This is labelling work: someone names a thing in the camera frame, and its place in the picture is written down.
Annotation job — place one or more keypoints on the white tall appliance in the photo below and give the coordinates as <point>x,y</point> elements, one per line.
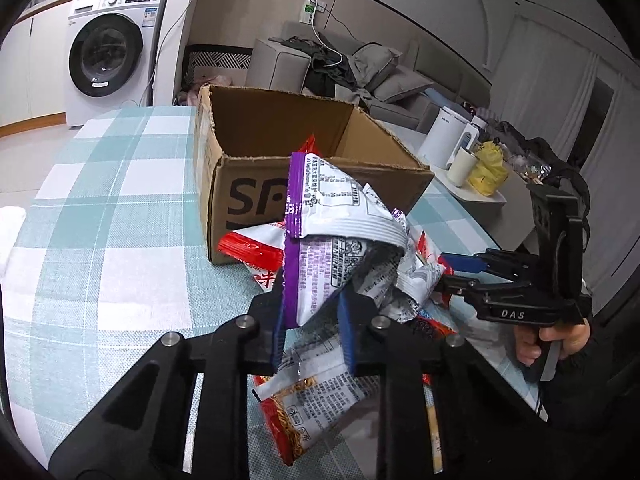
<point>442,135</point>

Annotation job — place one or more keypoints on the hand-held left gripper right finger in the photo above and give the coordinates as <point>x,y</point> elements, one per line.
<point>348,340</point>

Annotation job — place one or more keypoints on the person's right hand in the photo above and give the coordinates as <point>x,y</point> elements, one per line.
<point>572,342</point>

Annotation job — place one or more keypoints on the white washing machine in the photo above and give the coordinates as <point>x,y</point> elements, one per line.
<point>110,55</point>

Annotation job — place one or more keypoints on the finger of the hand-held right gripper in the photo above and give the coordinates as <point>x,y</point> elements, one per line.
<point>480,290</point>
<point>460,261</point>

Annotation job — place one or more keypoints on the purple silver snack packet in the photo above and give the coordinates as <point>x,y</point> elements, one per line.
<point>320,270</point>

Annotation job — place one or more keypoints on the black bag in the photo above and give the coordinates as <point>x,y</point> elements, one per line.
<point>530,152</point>

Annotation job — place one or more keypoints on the white blue bottle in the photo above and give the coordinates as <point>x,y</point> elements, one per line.
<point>475,132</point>

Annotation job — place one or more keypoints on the person's right forearm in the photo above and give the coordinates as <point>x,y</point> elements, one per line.
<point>575,385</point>

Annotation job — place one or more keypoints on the wall socket with charger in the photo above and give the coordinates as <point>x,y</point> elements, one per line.
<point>311,10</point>

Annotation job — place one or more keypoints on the red noodle packet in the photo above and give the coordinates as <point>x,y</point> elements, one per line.
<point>320,400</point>

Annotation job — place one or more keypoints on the grey sofa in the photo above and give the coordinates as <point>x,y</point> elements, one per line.
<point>280,65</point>

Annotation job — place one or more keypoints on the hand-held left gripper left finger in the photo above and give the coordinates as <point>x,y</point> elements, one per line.
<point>276,350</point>

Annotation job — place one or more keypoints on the teal checked tablecloth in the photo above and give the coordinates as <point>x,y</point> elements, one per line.
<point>125,210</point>

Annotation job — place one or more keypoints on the cream cup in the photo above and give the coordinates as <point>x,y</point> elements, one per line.
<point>461,170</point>

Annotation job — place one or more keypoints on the grey cushion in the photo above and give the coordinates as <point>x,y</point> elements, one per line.
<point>402,85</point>
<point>375,62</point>

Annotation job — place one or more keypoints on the red white snack packet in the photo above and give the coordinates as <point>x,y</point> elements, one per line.
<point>250,250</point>

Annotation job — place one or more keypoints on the dark clothes pile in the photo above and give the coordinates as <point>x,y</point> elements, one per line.
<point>320,77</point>

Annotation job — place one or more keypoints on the white counter cabinet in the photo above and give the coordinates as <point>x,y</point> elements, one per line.
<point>30,70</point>

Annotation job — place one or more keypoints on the pink cloth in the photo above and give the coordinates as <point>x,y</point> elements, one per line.
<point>212,80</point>

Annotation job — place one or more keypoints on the brown cardboard box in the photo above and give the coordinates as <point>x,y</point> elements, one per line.
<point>260,120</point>

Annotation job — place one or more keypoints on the black white patterned basket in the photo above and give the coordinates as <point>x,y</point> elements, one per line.
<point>220,60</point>

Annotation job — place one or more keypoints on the yellow plastic bag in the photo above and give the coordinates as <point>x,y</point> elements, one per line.
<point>487,170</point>

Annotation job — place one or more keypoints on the white curtain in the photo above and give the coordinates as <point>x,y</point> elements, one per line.
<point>540,85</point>

